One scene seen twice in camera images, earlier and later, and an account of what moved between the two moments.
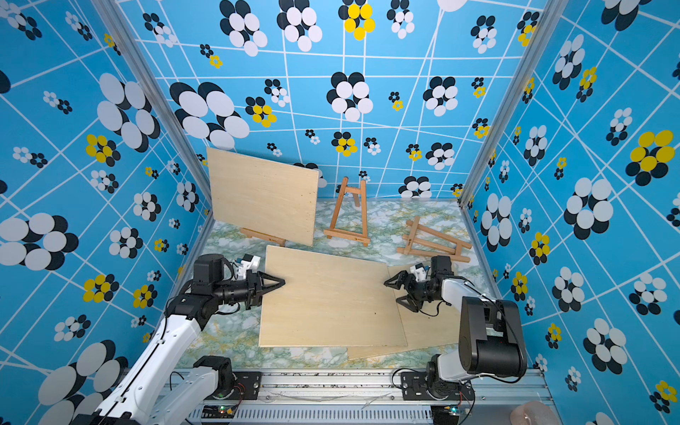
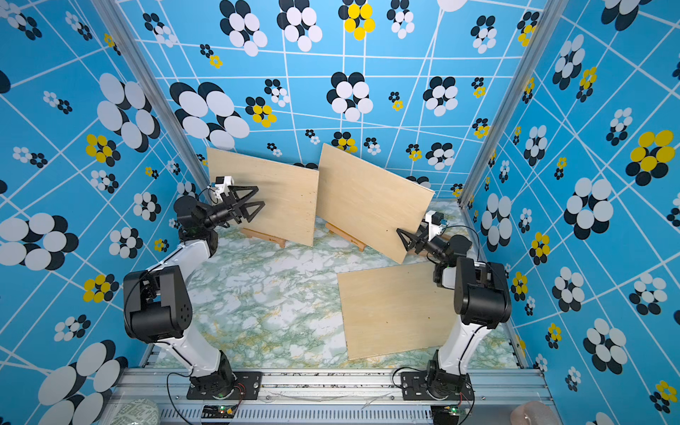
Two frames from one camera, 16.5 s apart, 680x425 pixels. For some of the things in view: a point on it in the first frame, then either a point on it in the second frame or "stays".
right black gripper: x=404 y=278 → x=412 y=240
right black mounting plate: x=413 y=388 stays
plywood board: x=272 y=198 stays
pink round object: x=532 y=413 stays
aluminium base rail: x=292 y=397 stays
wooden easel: x=250 y=233 stays
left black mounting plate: x=246 y=386 stays
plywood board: x=328 y=301 → x=368 y=203
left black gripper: x=256 y=286 → x=233 y=210
